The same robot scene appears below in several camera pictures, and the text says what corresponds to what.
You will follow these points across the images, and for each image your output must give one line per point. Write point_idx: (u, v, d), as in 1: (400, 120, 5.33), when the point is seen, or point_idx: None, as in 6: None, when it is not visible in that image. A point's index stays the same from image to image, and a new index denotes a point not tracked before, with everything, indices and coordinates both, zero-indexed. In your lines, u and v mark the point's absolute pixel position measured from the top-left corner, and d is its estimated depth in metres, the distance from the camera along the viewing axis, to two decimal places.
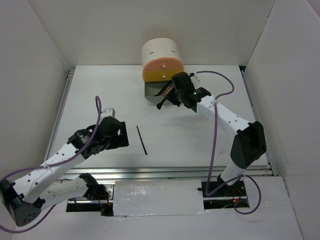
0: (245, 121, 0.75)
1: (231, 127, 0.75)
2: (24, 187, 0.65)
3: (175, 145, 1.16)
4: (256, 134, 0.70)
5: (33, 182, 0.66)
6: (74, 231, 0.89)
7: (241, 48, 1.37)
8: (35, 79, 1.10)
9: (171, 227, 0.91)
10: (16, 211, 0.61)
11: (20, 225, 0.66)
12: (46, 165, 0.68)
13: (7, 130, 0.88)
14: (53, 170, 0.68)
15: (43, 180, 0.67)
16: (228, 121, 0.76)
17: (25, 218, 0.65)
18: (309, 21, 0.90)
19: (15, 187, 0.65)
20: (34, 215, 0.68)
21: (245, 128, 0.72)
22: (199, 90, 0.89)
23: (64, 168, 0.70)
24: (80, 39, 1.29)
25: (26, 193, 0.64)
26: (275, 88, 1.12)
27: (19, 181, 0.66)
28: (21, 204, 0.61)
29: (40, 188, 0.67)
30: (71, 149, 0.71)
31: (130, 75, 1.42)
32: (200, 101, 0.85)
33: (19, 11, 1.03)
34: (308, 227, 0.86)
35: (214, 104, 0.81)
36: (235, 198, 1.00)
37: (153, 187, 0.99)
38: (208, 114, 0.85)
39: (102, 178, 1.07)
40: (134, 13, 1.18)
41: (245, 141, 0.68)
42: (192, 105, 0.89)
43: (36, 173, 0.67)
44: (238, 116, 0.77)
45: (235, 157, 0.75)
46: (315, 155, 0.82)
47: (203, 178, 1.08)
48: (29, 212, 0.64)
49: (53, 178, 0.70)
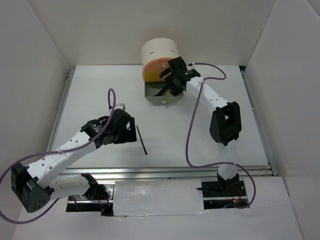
0: (224, 101, 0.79)
1: (212, 105, 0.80)
2: (38, 171, 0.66)
3: (175, 145, 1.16)
4: (233, 112, 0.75)
5: (47, 166, 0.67)
6: (73, 231, 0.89)
7: (241, 48, 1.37)
8: (35, 79, 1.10)
9: (172, 227, 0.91)
10: (30, 193, 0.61)
11: (30, 211, 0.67)
12: (60, 150, 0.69)
13: (7, 130, 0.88)
14: (67, 156, 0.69)
15: (56, 165, 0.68)
16: (210, 99, 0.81)
17: (36, 203, 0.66)
18: (309, 21, 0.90)
19: (29, 171, 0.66)
20: (44, 202, 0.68)
21: (223, 106, 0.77)
22: (190, 71, 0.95)
23: (77, 155, 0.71)
24: (80, 38, 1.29)
25: (40, 177, 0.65)
26: (275, 87, 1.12)
27: (33, 165, 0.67)
28: (35, 186, 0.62)
29: (53, 173, 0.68)
30: (84, 137, 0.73)
31: (130, 75, 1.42)
32: (189, 81, 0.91)
33: (19, 10, 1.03)
34: (308, 228, 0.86)
35: (201, 84, 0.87)
36: (234, 198, 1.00)
37: (153, 187, 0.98)
38: (195, 92, 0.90)
39: (102, 178, 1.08)
40: (134, 13, 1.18)
41: (220, 115, 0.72)
42: (183, 84, 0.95)
43: (50, 158, 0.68)
44: (220, 97, 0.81)
45: (212, 133, 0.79)
46: (315, 156, 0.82)
47: (203, 178, 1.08)
48: (41, 197, 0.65)
49: (66, 164, 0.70)
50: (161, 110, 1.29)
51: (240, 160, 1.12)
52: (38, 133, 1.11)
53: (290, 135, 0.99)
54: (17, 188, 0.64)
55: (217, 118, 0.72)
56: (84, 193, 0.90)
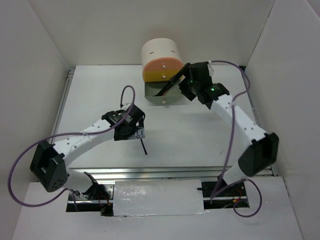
0: (261, 131, 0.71)
1: (246, 135, 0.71)
2: (64, 148, 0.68)
3: (176, 145, 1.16)
4: (270, 148, 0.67)
5: (72, 145, 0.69)
6: (74, 231, 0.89)
7: (241, 48, 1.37)
8: (35, 79, 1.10)
9: (172, 227, 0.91)
10: (56, 167, 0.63)
11: (47, 190, 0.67)
12: (85, 132, 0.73)
13: (6, 130, 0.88)
14: (91, 138, 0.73)
15: (81, 145, 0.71)
16: (244, 128, 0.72)
17: (54, 182, 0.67)
18: (309, 21, 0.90)
19: (55, 148, 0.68)
20: (60, 182, 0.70)
21: (260, 138, 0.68)
22: (217, 87, 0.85)
23: (98, 138, 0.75)
24: (80, 38, 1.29)
25: (66, 154, 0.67)
26: (275, 87, 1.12)
27: (59, 143, 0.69)
28: (62, 161, 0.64)
29: (76, 152, 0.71)
30: (106, 122, 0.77)
31: (130, 75, 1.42)
32: (217, 100, 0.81)
33: (19, 10, 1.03)
34: (309, 228, 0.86)
35: (231, 106, 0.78)
36: (235, 198, 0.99)
37: (153, 187, 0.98)
38: (222, 114, 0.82)
39: (102, 178, 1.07)
40: (134, 13, 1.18)
41: (258, 152, 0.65)
42: (207, 102, 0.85)
43: (75, 139, 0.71)
44: (255, 125, 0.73)
45: (241, 165, 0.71)
46: (316, 156, 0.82)
47: (201, 178, 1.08)
48: (61, 175, 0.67)
49: (88, 146, 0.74)
50: (161, 110, 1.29)
51: None
52: (38, 134, 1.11)
53: (291, 135, 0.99)
54: (39, 164, 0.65)
55: (254, 154, 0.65)
56: (85, 191, 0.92)
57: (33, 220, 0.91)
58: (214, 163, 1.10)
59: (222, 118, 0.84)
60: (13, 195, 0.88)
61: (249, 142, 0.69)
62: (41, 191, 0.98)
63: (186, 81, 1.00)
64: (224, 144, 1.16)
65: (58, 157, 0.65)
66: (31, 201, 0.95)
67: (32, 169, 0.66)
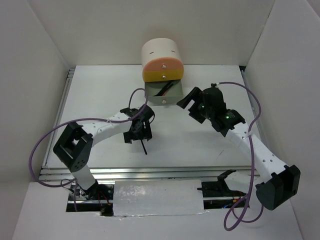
0: (281, 163, 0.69)
1: (265, 168, 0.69)
2: (91, 129, 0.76)
3: (176, 145, 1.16)
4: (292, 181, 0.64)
5: (98, 128, 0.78)
6: (74, 231, 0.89)
7: (241, 48, 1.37)
8: (35, 78, 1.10)
9: (171, 227, 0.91)
10: (85, 144, 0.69)
11: (70, 168, 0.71)
12: (108, 119, 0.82)
13: (6, 130, 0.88)
14: (113, 125, 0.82)
15: (104, 130, 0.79)
16: (262, 160, 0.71)
17: (78, 161, 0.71)
18: (309, 21, 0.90)
19: (83, 129, 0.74)
20: (81, 163, 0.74)
21: (281, 171, 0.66)
22: (232, 114, 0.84)
23: (118, 127, 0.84)
24: (81, 38, 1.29)
25: (93, 135, 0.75)
26: (275, 87, 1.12)
27: (86, 125, 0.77)
28: (90, 140, 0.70)
29: (100, 135, 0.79)
30: (125, 115, 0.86)
31: (130, 75, 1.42)
32: (233, 128, 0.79)
33: (19, 10, 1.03)
34: (308, 227, 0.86)
35: (248, 136, 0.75)
36: (235, 198, 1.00)
37: (153, 187, 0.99)
38: (239, 143, 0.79)
39: (102, 178, 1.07)
40: (134, 12, 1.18)
41: (279, 186, 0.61)
42: (221, 129, 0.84)
43: (100, 123, 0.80)
44: (274, 156, 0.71)
45: (259, 196, 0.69)
46: (316, 155, 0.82)
47: (201, 178, 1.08)
48: (85, 155, 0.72)
49: (109, 132, 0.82)
50: (161, 110, 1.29)
51: (240, 161, 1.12)
52: (37, 134, 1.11)
53: (291, 135, 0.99)
54: (67, 141, 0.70)
55: (275, 190, 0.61)
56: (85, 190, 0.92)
57: (33, 220, 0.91)
58: (214, 164, 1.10)
59: (238, 146, 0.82)
60: (13, 196, 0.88)
61: (269, 176, 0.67)
62: (42, 191, 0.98)
63: (197, 107, 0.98)
64: (224, 144, 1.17)
65: (86, 136, 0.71)
66: (31, 201, 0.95)
67: (58, 148, 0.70)
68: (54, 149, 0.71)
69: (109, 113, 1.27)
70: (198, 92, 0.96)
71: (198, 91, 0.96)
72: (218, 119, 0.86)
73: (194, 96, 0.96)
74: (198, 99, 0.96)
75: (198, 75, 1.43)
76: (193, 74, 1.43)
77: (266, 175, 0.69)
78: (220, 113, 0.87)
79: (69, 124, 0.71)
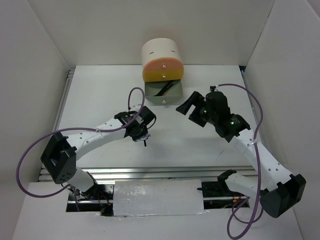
0: (286, 172, 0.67)
1: (272, 176, 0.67)
2: (76, 142, 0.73)
3: (176, 145, 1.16)
4: (297, 191, 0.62)
5: (84, 140, 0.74)
6: (74, 231, 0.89)
7: (241, 48, 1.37)
8: (34, 78, 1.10)
9: (172, 227, 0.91)
10: (67, 159, 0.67)
11: (56, 181, 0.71)
12: (97, 129, 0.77)
13: (6, 129, 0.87)
14: (102, 135, 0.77)
15: (92, 140, 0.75)
16: (268, 168, 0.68)
17: (64, 173, 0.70)
18: (309, 21, 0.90)
19: (67, 140, 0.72)
20: (67, 175, 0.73)
21: (286, 181, 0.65)
22: (237, 119, 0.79)
23: (108, 137, 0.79)
24: (80, 38, 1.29)
25: (78, 147, 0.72)
26: (275, 87, 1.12)
27: (72, 136, 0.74)
28: (72, 154, 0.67)
29: (87, 147, 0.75)
30: (118, 121, 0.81)
31: (130, 75, 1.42)
32: (237, 135, 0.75)
33: (19, 10, 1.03)
34: (308, 228, 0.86)
35: (254, 143, 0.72)
36: (235, 198, 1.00)
37: (153, 187, 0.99)
38: (243, 150, 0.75)
39: (101, 178, 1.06)
40: (134, 12, 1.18)
41: (285, 197, 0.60)
42: (225, 135, 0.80)
43: (88, 134, 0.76)
44: (279, 165, 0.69)
45: (263, 204, 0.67)
46: (317, 155, 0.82)
47: (202, 178, 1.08)
48: (69, 168, 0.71)
49: (99, 142, 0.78)
50: (161, 110, 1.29)
51: (240, 161, 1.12)
52: (37, 134, 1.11)
53: (291, 135, 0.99)
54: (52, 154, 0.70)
55: (280, 199, 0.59)
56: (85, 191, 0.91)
57: (33, 220, 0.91)
58: (214, 163, 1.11)
59: (242, 153, 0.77)
60: (13, 195, 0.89)
61: (274, 186, 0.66)
62: (42, 190, 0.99)
63: (199, 111, 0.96)
64: (224, 145, 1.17)
65: (70, 150, 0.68)
66: (31, 201, 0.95)
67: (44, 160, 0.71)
68: (41, 158, 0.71)
69: (109, 113, 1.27)
70: (198, 96, 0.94)
71: (197, 94, 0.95)
72: (222, 125, 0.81)
73: (195, 100, 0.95)
74: (199, 103, 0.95)
75: (198, 75, 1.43)
76: (193, 74, 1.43)
77: (271, 184, 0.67)
78: (224, 118, 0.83)
79: (54, 135, 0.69)
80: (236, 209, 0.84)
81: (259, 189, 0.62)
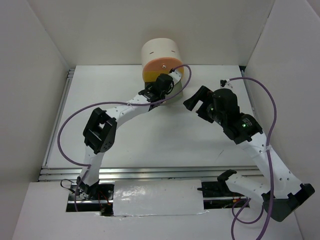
0: (297, 180, 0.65)
1: (282, 186, 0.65)
2: (114, 114, 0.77)
3: (176, 144, 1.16)
4: (305, 200, 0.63)
5: (120, 112, 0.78)
6: (74, 232, 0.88)
7: (241, 48, 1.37)
8: (34, 78, 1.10)
9: (171, 227, 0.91)
10: (110, 127, 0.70)
11: (100, 151, 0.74)
12: (128, 102, 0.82)
13: (6, 130, 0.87)
14: (133, 109, 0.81)
15: (126, 113, 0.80)
16: (279, 177, 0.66)
17: (106, 144, 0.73)
18: (309, 21, 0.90)
19: (107, 114, 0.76)
20: (109, 144, 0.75)
21: (297, 192, 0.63)
22: (249, 121, 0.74)
23: (138, 111, 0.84)
24: (81, 38, 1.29)
25: (116, 118, 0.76)
26: (274, 87, 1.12)
27: (109, 110, 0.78)
28: (114, 122, 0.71)
29: (122, 119, 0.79)
30: (144, 96, 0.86)
31: (130, 75, 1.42)
32: (250, 140, 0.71)
33: (19, 10, 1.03)
34: (309, 227, 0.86)
35: (266, 151, 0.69)
36: (235, 198, 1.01)
37: (153, 187, 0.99)
38: (253, 155, 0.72)
39: (101, 178, 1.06)
40: (134, 12, 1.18)
41: (294, 207, 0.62)
42: (236, 137, 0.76)
43: (121, 107, 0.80)
44: (291, 173, 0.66)
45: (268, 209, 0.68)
46: (316, 156, 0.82)
47: (202, 178, 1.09)
48: (113, 136, 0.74)
49: (131, 114, 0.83)
50: (161, 110, 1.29)
51: (240, 161, 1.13)
52: (38, 133, 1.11)
53: (291, 134, 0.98)
54: (94, 125, 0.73)
55: (290, 210, 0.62)
56: (89, 189, 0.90)
57: (32, 220, 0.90)
58: (214, 163, 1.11)
59: (251, 157, 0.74)
60: (13, 195, 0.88)
61: (284, 195, 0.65)
62: (42, 190, 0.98)
63: (206, 108, 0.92)
64: (224, 144, 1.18)
65: (111, 120, 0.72)
66: (31, 201, 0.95)
67: (87, 132, 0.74)
68: (84, 134, 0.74)
69: None
70: (205, 92, 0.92)
71: (205, 90, 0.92)
72: (232, 127, 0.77)
73: (202, 96, 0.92)
74: (206, 99, 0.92)
75: (198, 75, 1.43)
76: (193, 74, 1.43)
77: (279, 193, 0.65)
78: (234, 118, 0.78)
79: (94, 110, 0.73)
80: (239, 210, 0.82)
81: (271, 200, 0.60)
